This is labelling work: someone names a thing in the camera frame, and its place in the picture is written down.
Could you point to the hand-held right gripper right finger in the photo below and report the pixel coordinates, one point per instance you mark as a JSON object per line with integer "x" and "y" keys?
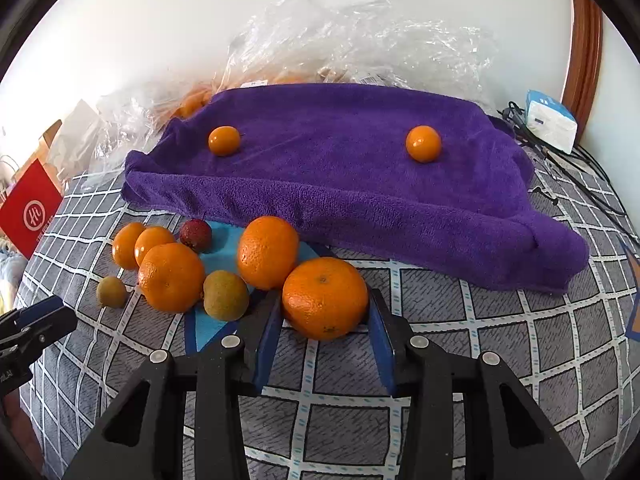
{"x": 382, "y": 345}

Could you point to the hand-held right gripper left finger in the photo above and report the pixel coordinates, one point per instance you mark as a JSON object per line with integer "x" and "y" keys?
{"x": 265, "y": 345}

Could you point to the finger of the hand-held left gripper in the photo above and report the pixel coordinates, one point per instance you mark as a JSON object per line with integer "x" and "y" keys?
{"x": 35, "y": 310}
{"x": 50, "y": 327}

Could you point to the small brown green kiwi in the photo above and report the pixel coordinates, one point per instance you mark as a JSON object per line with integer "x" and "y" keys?
{"x": 111, "y": 291}

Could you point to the large orange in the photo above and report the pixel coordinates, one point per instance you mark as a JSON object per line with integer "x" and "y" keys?
{"x": 325, "y": 300}
{"x": 267, "y": 252}
{"x": 170, "y": 277}

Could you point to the small orange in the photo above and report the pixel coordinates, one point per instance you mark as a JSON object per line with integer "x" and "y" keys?
{"x": 224, "y": 140}
{"x": 124, "y": 247}
{"x": 154, "y": 240}
{"x": 423, "y": 144}

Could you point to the red round fruit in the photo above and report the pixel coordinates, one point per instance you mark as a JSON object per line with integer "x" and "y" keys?
{"x": 196, "y": 234}

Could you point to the grey checked bedsheet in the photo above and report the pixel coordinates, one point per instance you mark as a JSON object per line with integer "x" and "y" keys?
{"x": 475, "y": 340}

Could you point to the red paper bag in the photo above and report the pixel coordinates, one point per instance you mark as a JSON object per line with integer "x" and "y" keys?
{"x": 30, "y": 210}

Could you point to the purple towel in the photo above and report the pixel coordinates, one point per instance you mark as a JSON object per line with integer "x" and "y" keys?
{"x": 350, "y": 185}

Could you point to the brown cardboard box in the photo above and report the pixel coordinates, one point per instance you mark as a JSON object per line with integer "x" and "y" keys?
{"x": 46, "y": 140}

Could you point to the white plastic bag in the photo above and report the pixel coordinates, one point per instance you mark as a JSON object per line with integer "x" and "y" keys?
{"x": 80, "y": 127}

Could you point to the heap of bagged oranges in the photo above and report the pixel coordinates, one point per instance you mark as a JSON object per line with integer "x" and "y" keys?
{"x": 192, "y": 104}

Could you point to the blue white tissue pack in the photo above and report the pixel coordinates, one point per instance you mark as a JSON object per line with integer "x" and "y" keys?
{"x": 550, "y": 120}

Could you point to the large clear plastic bag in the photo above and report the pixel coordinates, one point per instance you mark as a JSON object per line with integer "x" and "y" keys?
{"x": 350, "y": 35}

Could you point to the wooden door frame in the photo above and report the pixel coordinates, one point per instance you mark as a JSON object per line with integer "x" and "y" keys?
{"x": 585, "y": 60}

